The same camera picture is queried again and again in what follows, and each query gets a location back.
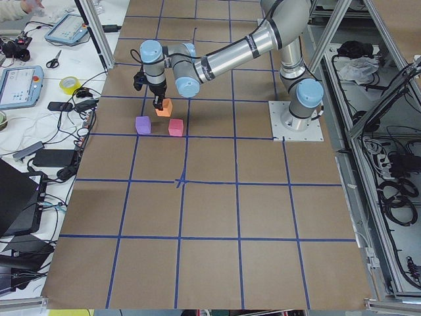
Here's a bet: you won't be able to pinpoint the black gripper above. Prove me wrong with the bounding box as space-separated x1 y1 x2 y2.
149 82 167 111

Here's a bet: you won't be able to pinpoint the orange foam cube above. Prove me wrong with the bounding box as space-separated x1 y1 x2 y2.
155 98 173 117

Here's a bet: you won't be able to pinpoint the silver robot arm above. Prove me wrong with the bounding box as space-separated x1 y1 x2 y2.
134 0 324 131

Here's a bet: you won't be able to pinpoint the purple foam cube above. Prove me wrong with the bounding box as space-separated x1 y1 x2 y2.
135 116 151 135

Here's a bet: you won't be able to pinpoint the red foam cube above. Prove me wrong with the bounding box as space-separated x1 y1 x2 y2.
168 118 184 137

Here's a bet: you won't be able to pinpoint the yellow tape roll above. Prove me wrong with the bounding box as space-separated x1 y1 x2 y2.
59 76 82 95

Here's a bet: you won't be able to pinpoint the far teach pendant tablet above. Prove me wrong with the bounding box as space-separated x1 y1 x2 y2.
44 14 88 46

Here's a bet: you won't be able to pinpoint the teach pendant tablet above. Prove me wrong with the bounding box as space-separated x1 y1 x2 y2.
44 14 88 46
1 65 44 110

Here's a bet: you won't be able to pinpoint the black power adapter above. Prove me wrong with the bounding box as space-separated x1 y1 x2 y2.
33 149 75 167

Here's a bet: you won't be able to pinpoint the near teach pendant tablet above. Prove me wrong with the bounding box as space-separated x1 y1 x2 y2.
1 65 44 110

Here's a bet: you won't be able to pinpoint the black laptop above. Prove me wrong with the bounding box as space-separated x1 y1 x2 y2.
1 161 47 237

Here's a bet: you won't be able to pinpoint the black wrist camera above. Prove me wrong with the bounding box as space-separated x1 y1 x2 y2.
133 71 146 92

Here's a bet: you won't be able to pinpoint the aluminium frame post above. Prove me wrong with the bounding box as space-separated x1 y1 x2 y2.
74 0 115 72

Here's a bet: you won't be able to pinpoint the black handled scissors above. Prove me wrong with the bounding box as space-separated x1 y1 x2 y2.
45 50 62 69

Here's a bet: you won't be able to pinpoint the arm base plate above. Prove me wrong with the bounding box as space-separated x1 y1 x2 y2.
268 101 324 142

